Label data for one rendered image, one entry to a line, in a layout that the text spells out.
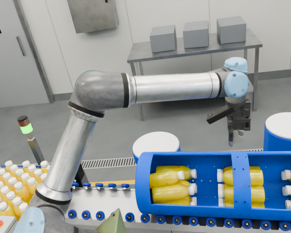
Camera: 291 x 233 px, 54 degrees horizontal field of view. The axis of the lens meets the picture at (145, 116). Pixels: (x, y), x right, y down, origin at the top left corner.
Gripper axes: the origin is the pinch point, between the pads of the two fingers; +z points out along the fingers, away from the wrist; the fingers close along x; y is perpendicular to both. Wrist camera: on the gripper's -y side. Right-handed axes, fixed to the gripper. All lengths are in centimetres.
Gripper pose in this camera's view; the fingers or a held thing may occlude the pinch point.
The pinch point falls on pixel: (229, 144)
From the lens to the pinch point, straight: 120.3
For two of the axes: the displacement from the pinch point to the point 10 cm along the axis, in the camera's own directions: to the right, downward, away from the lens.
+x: 1.9, -5.2, 8.3
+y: 9.7, -0.3, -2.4
